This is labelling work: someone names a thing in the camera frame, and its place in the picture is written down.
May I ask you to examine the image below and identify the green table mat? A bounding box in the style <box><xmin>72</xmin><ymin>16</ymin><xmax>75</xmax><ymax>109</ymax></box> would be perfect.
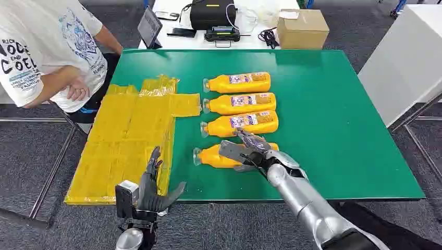
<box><xmin>110</xmin><ymin>48</ymin><xmax>426</xmax><ymax>203</ymax></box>

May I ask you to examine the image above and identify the black robot leg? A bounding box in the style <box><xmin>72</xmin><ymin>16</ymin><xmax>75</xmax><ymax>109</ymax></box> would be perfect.
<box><xmin>331</xmin><ymin>202</ymin><xmax>442</xmax><ymax>250</ymax></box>

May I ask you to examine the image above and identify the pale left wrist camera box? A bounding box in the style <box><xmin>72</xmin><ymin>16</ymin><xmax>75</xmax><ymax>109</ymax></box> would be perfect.
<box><xmin>115</xmin><ymin>180</ymin><xmax>140</xmax><ymax>220</ymax></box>

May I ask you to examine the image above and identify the black phone with pale rim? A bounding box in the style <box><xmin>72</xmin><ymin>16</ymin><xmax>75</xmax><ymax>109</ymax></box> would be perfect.
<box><xmin>154</xmin><ymin>11</ymin><xmax>180</xmax><ymax>21</ymax></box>

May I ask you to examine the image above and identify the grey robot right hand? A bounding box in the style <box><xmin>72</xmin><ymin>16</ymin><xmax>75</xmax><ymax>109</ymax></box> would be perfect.
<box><xmin>218</xmin><ymin>128</ymin><xmax>274</xmax><ymax>173</ymax></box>

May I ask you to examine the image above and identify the flat black device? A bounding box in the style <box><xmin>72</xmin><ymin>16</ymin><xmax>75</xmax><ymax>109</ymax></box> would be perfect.
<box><xmin>166</xmin><ymin>27</ymin><xmax>198</xmax><ymax>38</ymax></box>

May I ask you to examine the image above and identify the yellow plastic sheet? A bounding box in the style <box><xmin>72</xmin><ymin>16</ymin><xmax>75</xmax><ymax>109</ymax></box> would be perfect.
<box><xmin>64</xmin><ymin>84</ymin><xmax>202</xmax><ymax>206</ymax></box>

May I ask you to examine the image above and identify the steel frame leg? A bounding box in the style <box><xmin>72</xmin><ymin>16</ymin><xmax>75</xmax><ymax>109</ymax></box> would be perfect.
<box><xmin>388</xmin><ymin>92</ymin><xmax>442</xmax><ymax>183</ymax></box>
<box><xmin>0</xmin><ymin>100</ymin><xmax>87</xmax><ymax>221</ymax></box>

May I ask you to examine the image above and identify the brown cardboard box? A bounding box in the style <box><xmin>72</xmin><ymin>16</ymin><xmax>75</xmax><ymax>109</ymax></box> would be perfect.
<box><xmin>277</xmin><ymin>9</ymin><xmax>330</xmax><ymax>49</ymax></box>

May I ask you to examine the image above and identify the black handheld controller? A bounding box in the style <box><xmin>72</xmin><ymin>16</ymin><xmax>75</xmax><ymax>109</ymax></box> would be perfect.
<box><xmin>204</xmin><ymin>26</ymin><xmax>241</xmax><ymax>48</ymax></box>

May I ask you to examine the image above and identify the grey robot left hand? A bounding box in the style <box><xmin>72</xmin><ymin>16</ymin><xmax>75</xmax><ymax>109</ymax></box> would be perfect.
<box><xmin>137</xmin><ymin>146</ymin><xmax>187</xmax><ymax>213</ymax></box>

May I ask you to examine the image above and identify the person's hand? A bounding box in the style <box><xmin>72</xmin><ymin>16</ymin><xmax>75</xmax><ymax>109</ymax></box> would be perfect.
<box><xmin>66</xmin><ymin>76</ymin><xmax>91</xmax><ymax>102</ymax></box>

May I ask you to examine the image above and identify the orange drink bottle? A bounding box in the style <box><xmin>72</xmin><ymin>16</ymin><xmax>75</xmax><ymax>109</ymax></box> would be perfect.
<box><xmin>192</xmin><ymin>142</ymin><xmax>280</xmax><ymax>169</ymax></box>
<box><xmin>202</xmin><ymin>92</ymin><xmax>277</xmax><ymax>116</ymax></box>
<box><xmin>202</xmin><ymin>71</ymin><xmax>272</xmax><ymax>94</ymax></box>
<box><xmin>200</xmin><ymin>110</ymin><xmax>279</xmax><ymax>139</ymax></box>

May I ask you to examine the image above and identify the black carrying case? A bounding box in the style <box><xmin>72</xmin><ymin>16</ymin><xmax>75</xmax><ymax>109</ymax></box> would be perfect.
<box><xmin>190</xmin><ymin>0</ymin><xmax>237</xmax><ymax>31</ymax></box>

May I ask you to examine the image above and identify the coiled black cable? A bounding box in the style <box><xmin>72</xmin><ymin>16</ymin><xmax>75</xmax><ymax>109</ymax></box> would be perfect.
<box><xmin>257</xmin><ymin>27</ymin><xmax>280</xmax><ymax>49</ymax></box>

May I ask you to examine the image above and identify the clear plastic bag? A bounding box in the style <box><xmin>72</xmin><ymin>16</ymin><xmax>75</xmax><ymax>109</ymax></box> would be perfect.
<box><xmin>238</xmin><ymin>7</ymin><xmax>281</xmax><ymax>34</ymax></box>

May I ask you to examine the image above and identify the white cable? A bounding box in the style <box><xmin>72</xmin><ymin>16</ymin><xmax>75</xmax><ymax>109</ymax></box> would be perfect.
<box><xmin>225</xmin><ymin>3</ymin><xmax>243</xmax><ymax>32</ymax></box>

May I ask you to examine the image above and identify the crinkled yellow plastic bag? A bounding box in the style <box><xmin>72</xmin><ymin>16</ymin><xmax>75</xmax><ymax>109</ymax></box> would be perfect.
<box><xmin>140</xmin><ymin>74</ymin><xmax>180</xmax><ymax>97</ymax></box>

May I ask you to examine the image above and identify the person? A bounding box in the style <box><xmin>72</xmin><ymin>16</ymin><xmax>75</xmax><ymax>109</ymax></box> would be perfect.
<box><xmin>0</xmin><ymin>0</ymin><xmax>124</xmax><ymax>134</ymax></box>

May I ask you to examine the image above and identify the dark tablet on stand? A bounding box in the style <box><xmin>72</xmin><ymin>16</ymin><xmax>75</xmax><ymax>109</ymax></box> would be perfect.
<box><xmin>137</xmin><ymin>6</ymin><xmax>163</xmax><ymax>49</ymax></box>

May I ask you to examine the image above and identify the large white side table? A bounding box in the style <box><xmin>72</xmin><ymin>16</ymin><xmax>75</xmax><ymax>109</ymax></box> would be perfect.
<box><xmin>357</xmin><ymin>4</ymin><xmax>442</xmax><ymax>128</ymax></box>

